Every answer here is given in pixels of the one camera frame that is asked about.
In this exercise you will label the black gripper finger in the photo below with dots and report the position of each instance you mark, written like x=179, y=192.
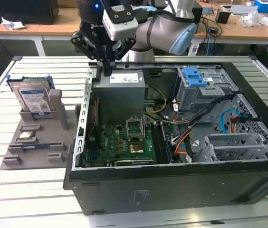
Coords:
x=81, y=46
x=127, y=48

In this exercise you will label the hard disk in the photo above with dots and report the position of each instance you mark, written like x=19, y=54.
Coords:
x=33, y=99

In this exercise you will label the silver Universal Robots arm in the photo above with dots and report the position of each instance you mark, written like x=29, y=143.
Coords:
x=162, y=26

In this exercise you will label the grey metal disk bay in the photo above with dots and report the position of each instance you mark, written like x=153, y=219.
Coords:
x=231, y=142

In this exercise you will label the grey power supply unit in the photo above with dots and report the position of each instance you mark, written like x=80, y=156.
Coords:
x=119, y=99

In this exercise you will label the white power adapter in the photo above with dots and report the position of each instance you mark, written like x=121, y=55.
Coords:
x=193, y=50

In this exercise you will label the large black box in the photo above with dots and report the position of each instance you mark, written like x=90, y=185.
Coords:
x=20, y=12

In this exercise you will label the blue plastic drive latch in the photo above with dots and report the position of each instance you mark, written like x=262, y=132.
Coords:
x=193, y=77

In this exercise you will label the crumpled white paper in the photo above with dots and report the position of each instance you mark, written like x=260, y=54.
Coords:
x=12, y=23

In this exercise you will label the black desktop tower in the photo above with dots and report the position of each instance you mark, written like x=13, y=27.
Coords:
x=198, y=19

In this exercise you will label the grey metal drive cage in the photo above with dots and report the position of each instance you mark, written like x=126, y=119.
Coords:
x=195, y=95

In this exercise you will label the grey parts rack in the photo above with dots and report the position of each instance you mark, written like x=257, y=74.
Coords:
x=50, y=133

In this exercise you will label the green motherboard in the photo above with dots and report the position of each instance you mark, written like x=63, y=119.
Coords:
x=110, y=142

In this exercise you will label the black RAM slot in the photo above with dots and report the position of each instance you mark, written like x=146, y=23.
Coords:
x=157, y=142

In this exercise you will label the CPU socket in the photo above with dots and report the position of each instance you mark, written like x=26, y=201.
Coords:
x=136, y=148

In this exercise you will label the silver CPU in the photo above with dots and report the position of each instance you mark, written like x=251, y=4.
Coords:
x=27, y=135

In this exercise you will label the bluish RAM slot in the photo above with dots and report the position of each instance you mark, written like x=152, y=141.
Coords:
x=167, y=145

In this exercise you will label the black graphics card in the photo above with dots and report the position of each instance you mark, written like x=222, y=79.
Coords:
x=136, y=162

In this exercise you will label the flat grey box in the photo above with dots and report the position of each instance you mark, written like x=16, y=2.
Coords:
x=243, y=10

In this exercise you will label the clear plastic bag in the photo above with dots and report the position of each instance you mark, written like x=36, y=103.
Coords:
x=252, y=19

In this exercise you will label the black open PC case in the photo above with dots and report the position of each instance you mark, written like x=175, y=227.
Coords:
x=172, y=190

